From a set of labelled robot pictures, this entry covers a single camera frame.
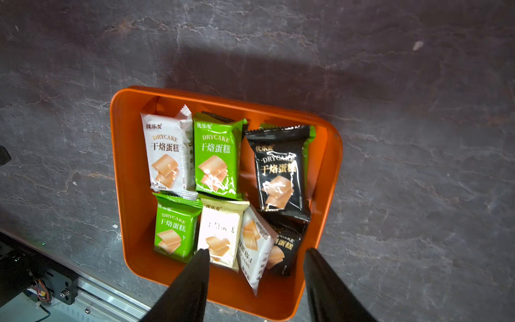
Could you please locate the white cookie pack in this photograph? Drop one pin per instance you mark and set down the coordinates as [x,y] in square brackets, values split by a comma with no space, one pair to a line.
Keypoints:
[257,239]
[169,143]

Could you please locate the black cookie pack top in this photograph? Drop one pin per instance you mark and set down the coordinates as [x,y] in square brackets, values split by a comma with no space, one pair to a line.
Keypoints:
[280,170]

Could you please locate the aluminium front rail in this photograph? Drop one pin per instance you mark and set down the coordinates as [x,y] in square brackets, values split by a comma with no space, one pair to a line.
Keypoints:
[95,301]

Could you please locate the orange storage box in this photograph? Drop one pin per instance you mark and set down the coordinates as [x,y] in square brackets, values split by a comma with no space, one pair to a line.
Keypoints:
[278,296]

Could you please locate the green cookie pack hidden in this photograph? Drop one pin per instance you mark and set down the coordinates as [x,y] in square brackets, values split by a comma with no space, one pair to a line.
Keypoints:
[307,161]

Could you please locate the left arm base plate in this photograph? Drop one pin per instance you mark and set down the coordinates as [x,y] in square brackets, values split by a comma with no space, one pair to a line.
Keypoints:
[23,268]

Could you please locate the black cookie pack bottom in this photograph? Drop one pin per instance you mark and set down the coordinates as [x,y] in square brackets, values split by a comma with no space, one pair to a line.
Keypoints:
[290,233]

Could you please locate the green cookie pack bottom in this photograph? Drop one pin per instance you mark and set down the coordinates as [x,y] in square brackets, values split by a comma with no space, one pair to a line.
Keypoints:
[176,226]

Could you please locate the cream cookie pack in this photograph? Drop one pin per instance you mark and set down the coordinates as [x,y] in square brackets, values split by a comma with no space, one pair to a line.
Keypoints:
[220,230]

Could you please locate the black cookie pack rear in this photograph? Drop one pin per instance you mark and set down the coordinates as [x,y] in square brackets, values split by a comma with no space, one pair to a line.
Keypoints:
[225,120]

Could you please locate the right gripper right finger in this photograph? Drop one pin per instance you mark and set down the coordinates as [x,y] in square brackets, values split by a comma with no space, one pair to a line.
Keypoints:
[329,299]

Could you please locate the white cookie pack top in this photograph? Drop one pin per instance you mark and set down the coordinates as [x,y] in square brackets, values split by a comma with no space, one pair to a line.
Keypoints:
[169,143]

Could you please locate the white cookie pack bottom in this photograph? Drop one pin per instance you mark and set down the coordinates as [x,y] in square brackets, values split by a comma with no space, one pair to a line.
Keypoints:
[257,239]

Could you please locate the green cookie pack top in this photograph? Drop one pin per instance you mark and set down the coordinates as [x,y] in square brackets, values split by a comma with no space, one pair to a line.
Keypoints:
[217,153]

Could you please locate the green cookie pack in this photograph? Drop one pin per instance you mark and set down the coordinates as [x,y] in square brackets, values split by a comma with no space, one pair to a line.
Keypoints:
[217,153]
[176,226]

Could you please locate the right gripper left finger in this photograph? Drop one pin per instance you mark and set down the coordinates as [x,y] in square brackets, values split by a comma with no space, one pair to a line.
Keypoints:
[186,297]

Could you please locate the black cookie pack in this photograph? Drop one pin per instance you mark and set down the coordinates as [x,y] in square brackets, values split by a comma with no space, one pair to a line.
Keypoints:
[290,233]
[280,170]
[225,120]

